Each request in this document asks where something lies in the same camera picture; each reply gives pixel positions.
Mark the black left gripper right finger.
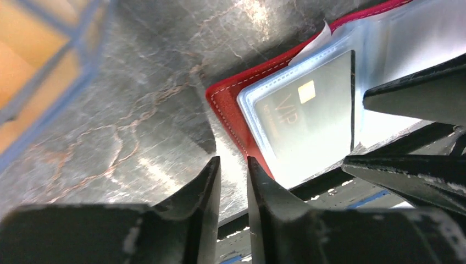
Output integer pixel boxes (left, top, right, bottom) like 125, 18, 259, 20
247, 157, 465, 263

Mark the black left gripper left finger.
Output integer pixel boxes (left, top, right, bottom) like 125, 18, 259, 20
153, 156, 221, 263

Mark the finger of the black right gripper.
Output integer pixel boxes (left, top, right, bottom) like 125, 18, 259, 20
363, 54, 465, 126
342, 155, 465, 215

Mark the single black VIP card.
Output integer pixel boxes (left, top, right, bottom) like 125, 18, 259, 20
254, 50, 355, 175

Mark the red leather card holder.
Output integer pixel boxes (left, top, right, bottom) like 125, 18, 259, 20
206, 1, 465, 188

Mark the clear acrylic card tray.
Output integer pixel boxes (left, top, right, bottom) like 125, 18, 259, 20
0, 0, 114, 174

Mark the gold VIP card stack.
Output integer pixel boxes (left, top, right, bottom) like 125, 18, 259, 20
0, 0, 92, 154

